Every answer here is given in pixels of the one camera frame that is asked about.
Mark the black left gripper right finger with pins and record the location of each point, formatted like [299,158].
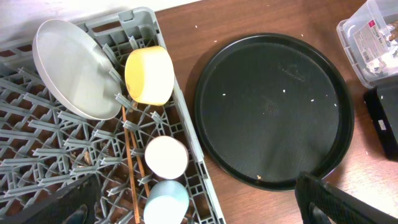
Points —
[320,202]

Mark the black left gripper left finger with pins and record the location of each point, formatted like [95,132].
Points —
[75,203]

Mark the wooden chopstick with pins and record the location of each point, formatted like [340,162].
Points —
[141,167]
[131,177]

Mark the blue cup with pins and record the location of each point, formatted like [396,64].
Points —
[167,203]

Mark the pink cup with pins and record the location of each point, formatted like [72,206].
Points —
[166,157]

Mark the grey plate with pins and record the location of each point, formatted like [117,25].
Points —
[76,70]

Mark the yellow bowl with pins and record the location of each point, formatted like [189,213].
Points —
[149,75]

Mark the grey dishwasher rack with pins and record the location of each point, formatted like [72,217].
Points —
[45,147]

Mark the clear plastic waste bin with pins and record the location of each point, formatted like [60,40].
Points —
[368,34]

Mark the round black tray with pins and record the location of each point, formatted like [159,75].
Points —
[268,107]

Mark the black rectangular tray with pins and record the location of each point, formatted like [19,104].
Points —
[381,102]

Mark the crumpled white tissue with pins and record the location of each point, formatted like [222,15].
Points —
[385,65]

